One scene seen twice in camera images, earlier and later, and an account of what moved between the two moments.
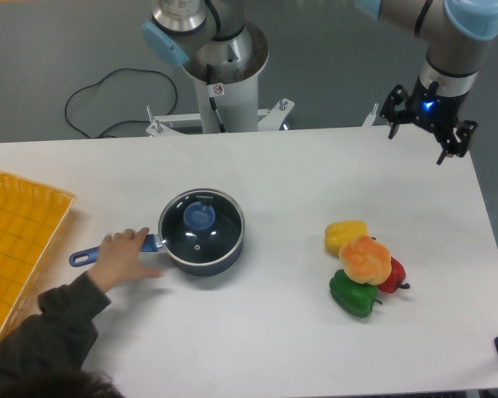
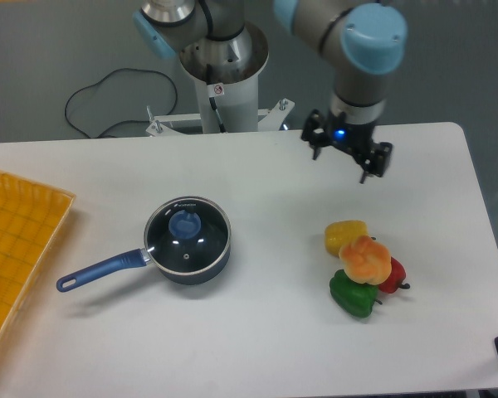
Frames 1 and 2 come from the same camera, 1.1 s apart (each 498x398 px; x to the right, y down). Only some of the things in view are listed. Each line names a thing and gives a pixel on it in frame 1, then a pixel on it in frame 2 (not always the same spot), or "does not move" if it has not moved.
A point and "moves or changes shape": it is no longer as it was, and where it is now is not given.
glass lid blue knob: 202,226 moves or changes shape
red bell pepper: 396,279 does not move
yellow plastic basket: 21,222 does not move
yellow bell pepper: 339,233 does not move
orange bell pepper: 366,260 does not move
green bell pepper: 356,298 does not move
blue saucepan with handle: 202,230 moves or changes shape
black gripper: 433,109 -> 355,138
